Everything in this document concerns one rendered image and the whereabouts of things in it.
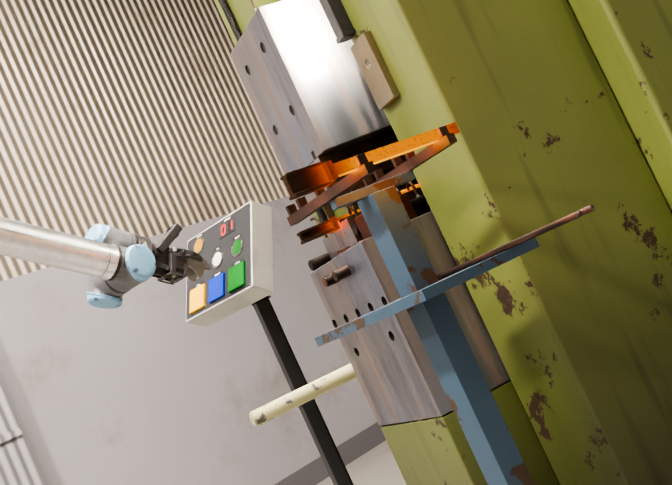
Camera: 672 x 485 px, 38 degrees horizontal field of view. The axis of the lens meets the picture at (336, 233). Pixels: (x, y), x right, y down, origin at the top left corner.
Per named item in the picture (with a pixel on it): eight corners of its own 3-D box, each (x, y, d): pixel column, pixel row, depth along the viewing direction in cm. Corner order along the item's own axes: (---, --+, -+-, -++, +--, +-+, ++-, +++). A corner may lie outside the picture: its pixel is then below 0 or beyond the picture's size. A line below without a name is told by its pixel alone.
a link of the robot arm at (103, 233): (78, 262, 258) (81, 228, 263) (120, 274, 266) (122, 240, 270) (96, 250, 252) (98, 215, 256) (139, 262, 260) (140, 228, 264)
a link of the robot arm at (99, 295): (100, 293, 246) (103, 248, 251) (78, 307, 253) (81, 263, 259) (134, 301, 251) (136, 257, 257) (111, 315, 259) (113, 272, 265)
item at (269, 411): (258, 428, 269) (250, 410, 269) (253, 429, 274) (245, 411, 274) (391, 362, 287) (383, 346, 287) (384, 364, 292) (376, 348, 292)
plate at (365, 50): (393, 97, 229) (363, 32, 231) (379, 110, 238) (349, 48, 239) (400, 94, 230) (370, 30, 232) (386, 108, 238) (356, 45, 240)
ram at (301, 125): (336, 139, 236) (267, -9, 239) (288, 184, 271) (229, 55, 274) (474, 87, 253) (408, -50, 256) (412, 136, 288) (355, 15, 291)
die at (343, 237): (359, 246, 246) (345, 215, 247) (332, 263, 264) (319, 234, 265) (490, 189, 263) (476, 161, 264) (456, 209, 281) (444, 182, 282)
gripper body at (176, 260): (174, 286, 276) (137, 276, 268) (175, 258, 279) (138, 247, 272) (190, 277, 271) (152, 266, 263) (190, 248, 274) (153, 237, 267)
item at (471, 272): (426, 300, 171) (421, 290, 171) (318, 347, 204) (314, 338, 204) (539, 246, 187) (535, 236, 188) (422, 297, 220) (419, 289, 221)
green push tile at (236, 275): (243, 283, 283) (243, 260, 286) (227, 292, 288) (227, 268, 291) (248, 285, 284) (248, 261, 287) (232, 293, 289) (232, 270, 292)
